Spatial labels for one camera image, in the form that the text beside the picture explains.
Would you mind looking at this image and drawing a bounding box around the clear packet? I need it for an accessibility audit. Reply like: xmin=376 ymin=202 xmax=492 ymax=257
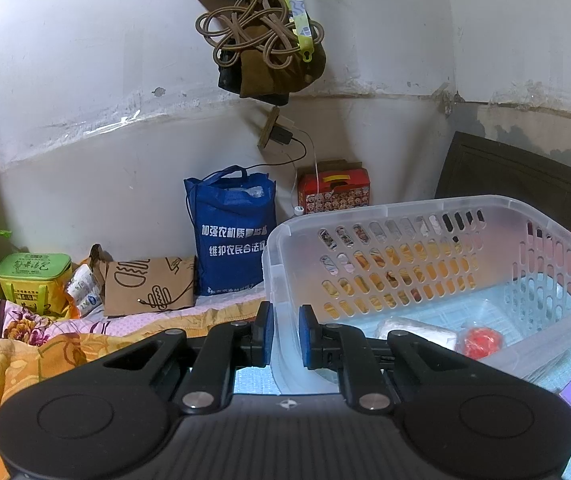
xmin=374 ymin=316 xmax=458 ymax=351

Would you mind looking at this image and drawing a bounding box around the translucent white plastic basket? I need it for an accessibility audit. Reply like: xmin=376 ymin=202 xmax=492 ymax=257
xmin=263 ymin=195 xmax=571 ymax=393

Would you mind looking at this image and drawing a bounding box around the brown paper takeaway bag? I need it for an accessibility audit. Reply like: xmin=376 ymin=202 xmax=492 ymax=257
xmin=87 ymin=244 xmax=196 ymax=318

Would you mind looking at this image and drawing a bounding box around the blue non-woven tote bag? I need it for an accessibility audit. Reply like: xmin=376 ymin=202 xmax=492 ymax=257
xmin=184 ymin=166 xmax=277 ymax=296

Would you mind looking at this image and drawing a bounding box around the white crumpled snack wrapper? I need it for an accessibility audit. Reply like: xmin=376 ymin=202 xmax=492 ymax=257
xmin=65 ymin=263 xmax=102 ymax=318

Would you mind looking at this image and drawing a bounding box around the red patterned gift box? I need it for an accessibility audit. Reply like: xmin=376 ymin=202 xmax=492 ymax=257
xmin=296 ymin=159 xmax=370 ymax=214

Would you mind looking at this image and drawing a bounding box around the green yellow gift box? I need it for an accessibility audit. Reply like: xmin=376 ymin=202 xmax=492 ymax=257
xmin=0 ymin=252 xmax=72 ymax=318

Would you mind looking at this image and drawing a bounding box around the orange floral blanket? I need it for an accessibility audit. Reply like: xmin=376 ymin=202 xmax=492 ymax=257
xmin=0 ymin=299 xmax=261 ymax=479

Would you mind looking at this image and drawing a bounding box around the dark wooden headboard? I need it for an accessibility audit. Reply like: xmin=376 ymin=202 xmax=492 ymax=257
xmin=435 ymin=131 xmax=571 ymax=231

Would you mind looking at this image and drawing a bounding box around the dark olive hanging bag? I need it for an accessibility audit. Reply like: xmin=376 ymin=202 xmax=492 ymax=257
xmin=216 ymin=34 xmax=328 ymax=105

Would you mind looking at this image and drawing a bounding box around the black power adapter with cable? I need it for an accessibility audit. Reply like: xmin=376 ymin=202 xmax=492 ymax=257
xmin=246 ymin=124 xmax=308 ymax=170

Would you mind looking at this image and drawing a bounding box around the yellow floral lanyard strap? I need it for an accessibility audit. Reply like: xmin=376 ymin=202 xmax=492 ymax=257
xmin=276 ymin=0 xmax=317 ymax=64

